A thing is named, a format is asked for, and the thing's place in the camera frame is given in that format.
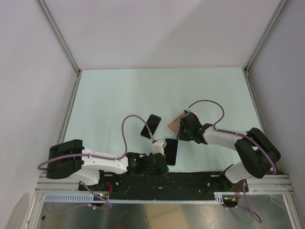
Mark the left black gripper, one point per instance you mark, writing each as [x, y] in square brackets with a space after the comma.
[161, 171]

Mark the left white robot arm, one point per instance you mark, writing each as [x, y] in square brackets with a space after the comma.
[72, 159]

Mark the right aluminium frame post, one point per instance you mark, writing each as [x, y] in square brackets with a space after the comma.
[271, 25]

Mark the white slotted cable duct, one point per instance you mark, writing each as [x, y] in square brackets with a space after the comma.
[89, 198]

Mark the pink phone case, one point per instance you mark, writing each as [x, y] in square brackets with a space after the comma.
[174, 125]

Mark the black white-edged smartphone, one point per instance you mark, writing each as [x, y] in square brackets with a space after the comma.
[153, 122]

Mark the aluminium frame post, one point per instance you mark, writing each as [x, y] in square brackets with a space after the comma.
[58, 35]
[271, 25]

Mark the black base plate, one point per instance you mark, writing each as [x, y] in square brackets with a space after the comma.
[171, 185]

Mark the light blue phone case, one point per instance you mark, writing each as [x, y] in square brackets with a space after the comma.
[177, 152]

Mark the blue smartphone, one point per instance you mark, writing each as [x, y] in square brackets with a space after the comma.
[170, 151]

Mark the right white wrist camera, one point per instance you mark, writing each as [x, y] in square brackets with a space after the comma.
[192, 111]

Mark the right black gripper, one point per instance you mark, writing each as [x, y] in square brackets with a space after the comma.
[180, 136]

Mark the left aluminium frame post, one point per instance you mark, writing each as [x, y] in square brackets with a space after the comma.
[58, 35]

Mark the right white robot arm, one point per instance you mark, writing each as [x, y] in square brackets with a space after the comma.
[257, 154]

